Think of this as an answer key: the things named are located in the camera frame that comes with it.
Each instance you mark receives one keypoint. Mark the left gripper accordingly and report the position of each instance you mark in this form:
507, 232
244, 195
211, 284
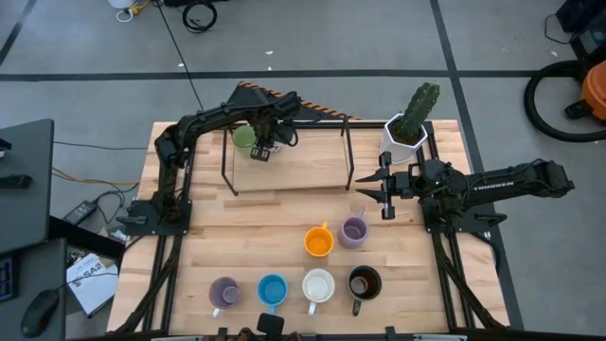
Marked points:
272, 132

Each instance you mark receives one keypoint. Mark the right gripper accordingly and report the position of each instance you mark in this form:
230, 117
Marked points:
402, 184

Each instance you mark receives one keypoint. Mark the lilac ribbed mug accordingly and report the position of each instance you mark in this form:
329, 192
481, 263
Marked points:
352, 232

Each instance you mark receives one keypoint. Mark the yellow mug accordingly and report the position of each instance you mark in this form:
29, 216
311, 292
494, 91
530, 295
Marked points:
318, 244

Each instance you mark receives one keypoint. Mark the dark teal mug brown interior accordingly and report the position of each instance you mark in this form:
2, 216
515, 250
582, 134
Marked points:
364, 284

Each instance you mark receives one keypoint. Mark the light blue mug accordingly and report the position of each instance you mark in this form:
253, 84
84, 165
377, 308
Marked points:
272, 290

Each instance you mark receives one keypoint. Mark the mauve mug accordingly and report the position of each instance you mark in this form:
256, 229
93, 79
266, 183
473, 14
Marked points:
222, 290

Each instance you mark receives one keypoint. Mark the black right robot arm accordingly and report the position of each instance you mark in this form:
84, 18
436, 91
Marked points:
511, 182

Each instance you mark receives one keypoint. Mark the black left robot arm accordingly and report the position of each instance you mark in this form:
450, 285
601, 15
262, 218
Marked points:
213, 116

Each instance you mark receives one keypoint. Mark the white hexagonal plant pot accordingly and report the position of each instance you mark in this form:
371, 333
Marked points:
393, 147

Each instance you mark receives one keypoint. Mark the green cactus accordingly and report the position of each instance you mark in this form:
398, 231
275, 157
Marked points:
419, 109

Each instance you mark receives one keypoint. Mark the white mug blue print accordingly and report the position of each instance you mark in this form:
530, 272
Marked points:
318, 286

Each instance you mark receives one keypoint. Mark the orange shop vacuum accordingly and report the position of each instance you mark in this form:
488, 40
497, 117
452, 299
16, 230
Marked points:
532, 109

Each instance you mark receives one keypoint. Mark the white round object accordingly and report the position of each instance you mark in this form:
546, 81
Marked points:
120, 3

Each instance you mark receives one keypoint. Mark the black power adapter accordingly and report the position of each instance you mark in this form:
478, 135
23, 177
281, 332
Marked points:
79, 212

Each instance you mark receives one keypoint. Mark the white printed booklet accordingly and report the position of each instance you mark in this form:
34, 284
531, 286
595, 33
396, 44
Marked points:
92, 284

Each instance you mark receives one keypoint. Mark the orange vacuum cleaner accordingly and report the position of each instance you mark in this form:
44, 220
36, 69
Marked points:
595, 90

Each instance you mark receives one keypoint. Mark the black equipment case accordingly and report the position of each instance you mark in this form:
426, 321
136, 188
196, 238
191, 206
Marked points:
587, 28

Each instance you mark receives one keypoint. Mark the dark grey desk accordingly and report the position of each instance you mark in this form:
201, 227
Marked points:
23, 213

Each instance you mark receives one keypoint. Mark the black flat device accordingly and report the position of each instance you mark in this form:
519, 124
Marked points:
14, 181

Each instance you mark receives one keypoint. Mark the black computer mouse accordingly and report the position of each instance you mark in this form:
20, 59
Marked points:
40, 312

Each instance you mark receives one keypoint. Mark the black aluminium table frame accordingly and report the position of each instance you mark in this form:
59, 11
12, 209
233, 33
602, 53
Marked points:
447, 274

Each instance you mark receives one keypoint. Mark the black table-level camera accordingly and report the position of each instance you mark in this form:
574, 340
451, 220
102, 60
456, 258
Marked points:
270, 324

